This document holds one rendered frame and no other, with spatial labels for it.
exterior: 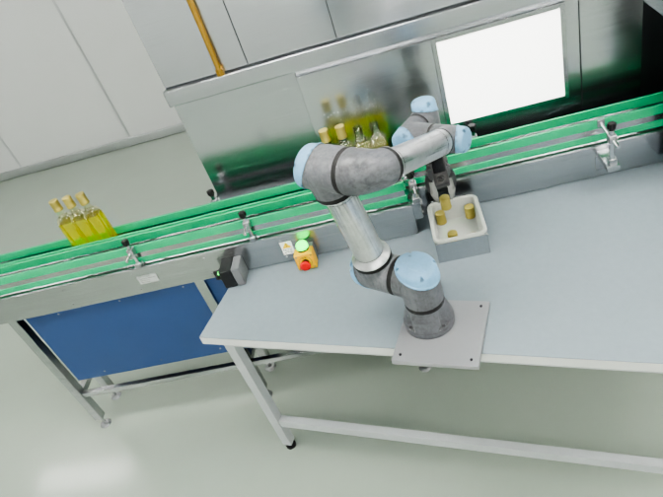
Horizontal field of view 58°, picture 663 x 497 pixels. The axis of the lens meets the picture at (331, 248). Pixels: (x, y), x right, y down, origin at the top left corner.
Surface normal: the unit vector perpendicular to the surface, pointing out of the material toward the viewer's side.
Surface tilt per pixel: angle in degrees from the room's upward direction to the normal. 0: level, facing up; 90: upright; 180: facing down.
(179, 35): 90
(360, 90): 90
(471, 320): 1
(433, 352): 1
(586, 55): 90
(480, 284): 0
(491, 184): 90
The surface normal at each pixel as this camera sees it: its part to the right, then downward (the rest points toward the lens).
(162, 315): -0.02, 0.62
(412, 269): -0.16, -0.72
